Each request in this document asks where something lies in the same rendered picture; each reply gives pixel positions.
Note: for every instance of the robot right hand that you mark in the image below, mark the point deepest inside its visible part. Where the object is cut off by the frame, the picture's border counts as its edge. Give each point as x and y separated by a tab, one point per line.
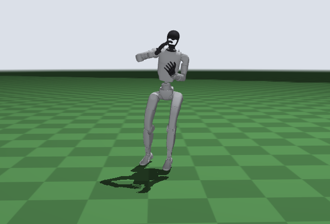
158	50

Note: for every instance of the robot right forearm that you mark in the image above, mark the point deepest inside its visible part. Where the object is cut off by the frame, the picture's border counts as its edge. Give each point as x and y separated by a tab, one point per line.
147	55

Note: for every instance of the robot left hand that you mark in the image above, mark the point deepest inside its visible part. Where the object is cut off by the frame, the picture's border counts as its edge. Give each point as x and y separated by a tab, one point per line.
171	70

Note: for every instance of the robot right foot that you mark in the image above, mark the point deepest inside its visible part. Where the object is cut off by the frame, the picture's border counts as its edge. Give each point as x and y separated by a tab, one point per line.
146	159

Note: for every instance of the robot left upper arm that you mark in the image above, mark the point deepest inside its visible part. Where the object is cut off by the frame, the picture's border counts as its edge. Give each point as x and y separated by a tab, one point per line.
185	63

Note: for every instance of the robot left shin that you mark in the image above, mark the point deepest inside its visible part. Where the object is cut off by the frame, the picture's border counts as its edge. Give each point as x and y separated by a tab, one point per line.
170	142

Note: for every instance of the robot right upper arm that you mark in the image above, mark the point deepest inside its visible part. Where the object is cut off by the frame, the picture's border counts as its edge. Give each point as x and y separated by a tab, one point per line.
139	59

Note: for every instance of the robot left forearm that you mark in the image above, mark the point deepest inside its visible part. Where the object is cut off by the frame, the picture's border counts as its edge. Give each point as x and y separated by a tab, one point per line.
178	77

